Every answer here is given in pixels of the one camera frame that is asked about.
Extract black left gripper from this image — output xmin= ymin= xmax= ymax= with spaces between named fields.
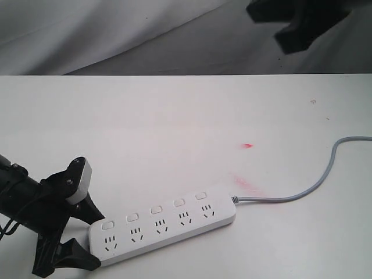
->
xmin=31 ymin=170 xmax=105 ymax=275

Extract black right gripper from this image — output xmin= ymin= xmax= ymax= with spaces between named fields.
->
xmin=246 ymin=0 xmax=351 ymax=55

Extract white five-outlet power strip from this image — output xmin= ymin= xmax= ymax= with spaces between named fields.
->
xmin=88 ymin=188 xmax=236 ymax=266

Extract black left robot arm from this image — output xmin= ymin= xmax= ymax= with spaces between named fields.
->
xmin=1 ymin=157 xmax=104 ymax=278

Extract grey backdrop cloth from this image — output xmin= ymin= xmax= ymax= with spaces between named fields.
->
xmin=1 ymin=1 xmax=371 ymax=76

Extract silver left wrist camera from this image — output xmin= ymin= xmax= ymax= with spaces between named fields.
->
xmin=65 ymin=157 xmax=92 ymax=205

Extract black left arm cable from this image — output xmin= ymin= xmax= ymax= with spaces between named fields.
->
xmin=0 ymin=185 xmax=41 ymax=239

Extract grey power cable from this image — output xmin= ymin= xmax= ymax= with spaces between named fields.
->
xmin=231 ymin=135 xmax=372 ymax=205

